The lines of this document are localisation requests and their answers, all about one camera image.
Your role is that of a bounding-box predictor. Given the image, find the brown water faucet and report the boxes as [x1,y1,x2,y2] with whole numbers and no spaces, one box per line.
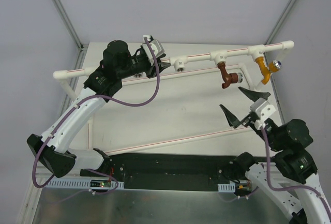
[217,62,244,89]

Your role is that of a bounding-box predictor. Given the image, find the white PVC pipe frame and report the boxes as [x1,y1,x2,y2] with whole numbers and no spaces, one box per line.
[69,41,294,156]

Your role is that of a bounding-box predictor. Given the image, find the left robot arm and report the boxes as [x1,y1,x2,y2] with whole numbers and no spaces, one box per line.
[27,37,170,178]

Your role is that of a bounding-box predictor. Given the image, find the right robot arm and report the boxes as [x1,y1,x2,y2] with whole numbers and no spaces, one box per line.
[220,87,330,223]

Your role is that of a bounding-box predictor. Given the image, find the yellow water faucet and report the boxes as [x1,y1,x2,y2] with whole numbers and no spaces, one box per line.
[255,57,282,85]

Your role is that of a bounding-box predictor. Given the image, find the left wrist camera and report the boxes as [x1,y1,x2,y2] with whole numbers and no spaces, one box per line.
[142,35,164,60]

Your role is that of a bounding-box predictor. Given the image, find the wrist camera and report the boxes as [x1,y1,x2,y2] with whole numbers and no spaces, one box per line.
[250,98,276,122]
[142,35,164,60]

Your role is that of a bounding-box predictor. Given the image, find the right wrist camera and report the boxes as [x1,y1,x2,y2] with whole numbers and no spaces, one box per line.
[250,98,276,122]

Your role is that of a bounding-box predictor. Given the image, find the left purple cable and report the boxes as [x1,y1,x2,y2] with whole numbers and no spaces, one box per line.
[33,36,161,189]

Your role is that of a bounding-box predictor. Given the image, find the right white cable duct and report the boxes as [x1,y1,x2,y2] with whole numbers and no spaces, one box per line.
[217,182,236,193]

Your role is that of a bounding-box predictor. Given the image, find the white cable duct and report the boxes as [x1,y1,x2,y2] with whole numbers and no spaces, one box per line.
[46,178,125,190]
[217,182,236,193]

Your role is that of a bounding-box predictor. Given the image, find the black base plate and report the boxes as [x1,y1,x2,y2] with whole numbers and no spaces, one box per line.
[79,151,263,191]

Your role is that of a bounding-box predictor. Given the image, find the left white cable duct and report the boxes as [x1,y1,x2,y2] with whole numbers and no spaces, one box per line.
[46,178,125,190]

